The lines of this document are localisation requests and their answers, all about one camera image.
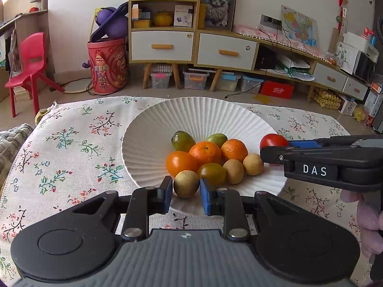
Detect red tomato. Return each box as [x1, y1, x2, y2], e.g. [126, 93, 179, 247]
[259, 133, 288, 150]

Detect clear storage bin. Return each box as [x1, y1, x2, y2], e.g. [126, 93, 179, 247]
[150, 64, 173, 89]
[183, 71, 209, 90]

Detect orange tomato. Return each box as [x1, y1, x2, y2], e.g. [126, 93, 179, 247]
[166, 151, 199, 179]

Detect green brown tomato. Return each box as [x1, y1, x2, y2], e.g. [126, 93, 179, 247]
[197, 162, 227, 187]

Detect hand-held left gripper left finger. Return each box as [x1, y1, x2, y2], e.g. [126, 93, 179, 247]
[71, 176, 174, 243]

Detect wooden shelf cabinet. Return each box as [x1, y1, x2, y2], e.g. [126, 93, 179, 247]
[129, 0, 372, 103]

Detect person's right hand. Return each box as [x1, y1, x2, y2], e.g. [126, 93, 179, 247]
[341, 192, 383, 258]

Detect white green paper bag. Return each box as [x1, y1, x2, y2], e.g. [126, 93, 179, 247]
[277, 55, 315, 81]

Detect small white carton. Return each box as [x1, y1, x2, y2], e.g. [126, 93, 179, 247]
[339, 98, 358, 116]

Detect colourful map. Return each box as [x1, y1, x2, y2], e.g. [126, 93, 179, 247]
[281, 5, 318, 48]

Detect pink lace cloth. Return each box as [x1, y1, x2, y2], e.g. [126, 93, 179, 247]
[233, 24, 325, 59]

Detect framed cat picture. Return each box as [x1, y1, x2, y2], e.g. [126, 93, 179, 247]
[200, 0, 237, 32]

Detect red plastic chair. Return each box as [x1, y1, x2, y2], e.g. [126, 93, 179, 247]
[5, 32, 65, 118]

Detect clear snack bag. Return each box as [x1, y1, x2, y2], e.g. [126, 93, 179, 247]
[325, 52, 342, 66]

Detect large white drawer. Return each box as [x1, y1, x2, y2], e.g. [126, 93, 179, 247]
[197, 32, 258, 69]
[131, 31, 194, 62]

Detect stacked cartons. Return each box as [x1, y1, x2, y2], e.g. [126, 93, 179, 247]
[366, 81, 383, 133]

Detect brown kiwi fruit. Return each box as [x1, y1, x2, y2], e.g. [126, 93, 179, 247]
[242, 153, 264, 176]
[173, 170, 200, 199]
[223, 159, 245, 185]

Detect yellow egg carton stack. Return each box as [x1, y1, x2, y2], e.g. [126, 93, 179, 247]
[311, 87, 342, 110]

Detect black box device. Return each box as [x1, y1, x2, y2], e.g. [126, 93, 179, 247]
[256, 48, 277, 70]

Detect green mandarin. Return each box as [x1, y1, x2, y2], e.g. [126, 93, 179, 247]
[171, 130, 196, 152]
[205, 133, 229, 148]

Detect red printed bucket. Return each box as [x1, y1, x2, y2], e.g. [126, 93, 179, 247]
[87, 38, 130, 94]

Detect black microwave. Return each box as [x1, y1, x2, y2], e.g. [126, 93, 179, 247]
[353, 51, 376, 81]

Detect blue lid storage bin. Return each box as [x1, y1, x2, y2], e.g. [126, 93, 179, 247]
[216, 72, 241, 92]
[240, 75, 264, 94]

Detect yellow pot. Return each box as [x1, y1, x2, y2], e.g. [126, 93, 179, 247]
[153, 10, 174, 27]

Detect small white drawer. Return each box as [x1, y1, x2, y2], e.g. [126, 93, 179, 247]
[313, 63, 349, 93]
[343, 78, 369, 100]

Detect yellow plastic bag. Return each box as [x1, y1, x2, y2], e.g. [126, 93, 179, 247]
[353, 104, 370, 122]

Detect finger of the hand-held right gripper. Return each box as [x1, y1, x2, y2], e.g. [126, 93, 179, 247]
[259, 145, 297, 166]
[287, 136, 363, 149]

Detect brown cardboard sheet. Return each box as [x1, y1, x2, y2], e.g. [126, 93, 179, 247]
[329, 27, 342, 53]

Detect grey knitted cushion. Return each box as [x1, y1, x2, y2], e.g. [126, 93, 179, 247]
[0, 123, 34, 192]

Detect black power cable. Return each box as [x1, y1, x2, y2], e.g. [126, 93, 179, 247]
[260, 25, 297, 75]

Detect white round floor disc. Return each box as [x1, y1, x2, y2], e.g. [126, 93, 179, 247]
[61, 78, 95, 94]

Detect red flat box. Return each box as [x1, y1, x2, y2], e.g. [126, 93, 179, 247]
[260, 80, 294, 100]

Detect white product box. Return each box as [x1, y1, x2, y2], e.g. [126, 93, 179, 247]
[174, 4, 193, 27]

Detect purple toy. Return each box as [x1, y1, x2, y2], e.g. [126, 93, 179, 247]
[90, 1, 129, 43]

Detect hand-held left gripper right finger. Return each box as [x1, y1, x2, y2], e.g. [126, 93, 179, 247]
[199, 178, 302, 242]

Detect floral tablecloth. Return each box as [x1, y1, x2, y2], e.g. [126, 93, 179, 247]
[0, 96, 373, 287]

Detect white ribbed plate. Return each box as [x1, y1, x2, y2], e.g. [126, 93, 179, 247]
[121, 97, 289, 219]

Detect orange mandarin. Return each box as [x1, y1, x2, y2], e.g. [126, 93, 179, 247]
[221, 139, 249, 163]
[188, 141, 222, 168]

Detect white power strip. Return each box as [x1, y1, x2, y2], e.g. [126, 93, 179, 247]
[260, 14, 282, 29]

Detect white storage box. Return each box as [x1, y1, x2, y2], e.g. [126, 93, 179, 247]
[343, 32, 379, 63]

